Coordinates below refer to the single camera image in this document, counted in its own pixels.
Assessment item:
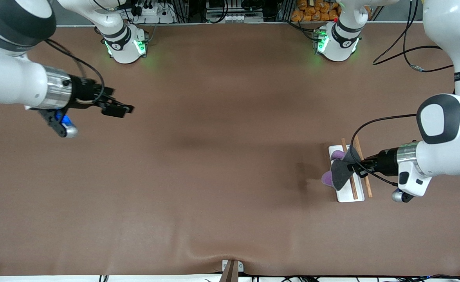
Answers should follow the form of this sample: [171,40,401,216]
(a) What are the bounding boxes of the purple and grey towel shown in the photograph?
[321,147,358,192]

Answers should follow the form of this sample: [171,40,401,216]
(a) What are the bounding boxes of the wooden rack rod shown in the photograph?
[341,137,359,200]
[354,136,373,198]

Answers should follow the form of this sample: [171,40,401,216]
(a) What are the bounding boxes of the white rack base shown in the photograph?
[328,145,366,203]

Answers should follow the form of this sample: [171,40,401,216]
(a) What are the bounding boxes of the white power strip with plugs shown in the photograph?
[130,3,176,25]

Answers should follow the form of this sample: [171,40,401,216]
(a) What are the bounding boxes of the brown table cover mat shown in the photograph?
[0,23,460,277]

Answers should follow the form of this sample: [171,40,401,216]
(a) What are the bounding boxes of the white terminal block strip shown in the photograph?
[224,13,264,24]

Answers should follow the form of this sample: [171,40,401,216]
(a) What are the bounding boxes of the orange snack packets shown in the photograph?
[291,0,341,23]

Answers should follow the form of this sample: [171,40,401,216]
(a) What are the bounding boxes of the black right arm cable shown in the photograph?
[44,38,106,103]

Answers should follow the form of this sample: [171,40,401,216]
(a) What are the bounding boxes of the metal table edge bracket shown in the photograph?
[222,259,244,273]

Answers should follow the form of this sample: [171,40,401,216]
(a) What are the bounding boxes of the brown camera support bar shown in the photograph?
[218,260,240,282]

